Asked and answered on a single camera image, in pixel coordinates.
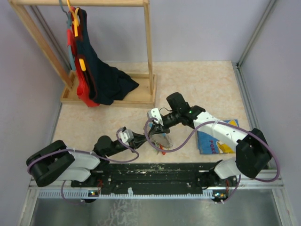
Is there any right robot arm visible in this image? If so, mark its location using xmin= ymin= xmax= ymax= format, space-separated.
xmin=145 ymin=92 xmax=272 ymax=186

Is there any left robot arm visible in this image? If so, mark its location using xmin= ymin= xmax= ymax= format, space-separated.
xmin=26 ymin=128 xmax=147 ymax=187

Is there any wooden clothes rack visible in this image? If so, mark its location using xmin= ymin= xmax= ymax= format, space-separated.
xmin=10 ymin=0 xmax=157 ymax=108

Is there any blue yellow booklet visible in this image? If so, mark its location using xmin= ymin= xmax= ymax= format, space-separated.
xmin=196 ymin=119 xmax=239 ymax=154

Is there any dark navy garment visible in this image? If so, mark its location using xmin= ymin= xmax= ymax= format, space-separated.
xmin=75 ymin=8 xmax=139 ymax=105

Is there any yellow hanger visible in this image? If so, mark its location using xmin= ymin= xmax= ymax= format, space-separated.
xmin=66 ymin=0 xmax=80 ymax=72

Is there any red garment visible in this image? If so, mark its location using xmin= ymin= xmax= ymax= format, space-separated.
xmin=66 ymin=7 xmax=101 ymax=108

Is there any teal hanger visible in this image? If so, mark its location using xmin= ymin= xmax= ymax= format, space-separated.
xmin=59 ymin=0 xmax=76 ymax=71

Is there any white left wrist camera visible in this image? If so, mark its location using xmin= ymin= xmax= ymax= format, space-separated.
xmin=117 ymin=127 xmax=134 ymax=143

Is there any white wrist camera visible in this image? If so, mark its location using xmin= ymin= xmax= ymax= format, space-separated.
xmin=147 ymin=108 xmax=164 ymax=126
xmin=117 ymin=127 xmax=134 ymax=143

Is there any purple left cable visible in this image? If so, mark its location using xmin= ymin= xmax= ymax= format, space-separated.
xmin=27 ymin=127 xmax=140 ymax=205

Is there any purple cable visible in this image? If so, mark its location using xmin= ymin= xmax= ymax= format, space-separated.
xmin=27 ymin=127 xmax=140 ymax=205
xmin=143 ymin=117 xmax=281 ymax=204

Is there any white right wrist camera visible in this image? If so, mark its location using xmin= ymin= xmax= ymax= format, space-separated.
xmin=147 ymin=108 xmax=164 ymax=126

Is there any aluminium corner rail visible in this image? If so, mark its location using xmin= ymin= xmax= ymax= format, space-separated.
xmin=236 ymin=0 xmax=278 ymax=69

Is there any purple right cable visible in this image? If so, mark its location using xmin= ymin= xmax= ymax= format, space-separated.
xmin=143 ymin=117 xmax=281 ymax=204

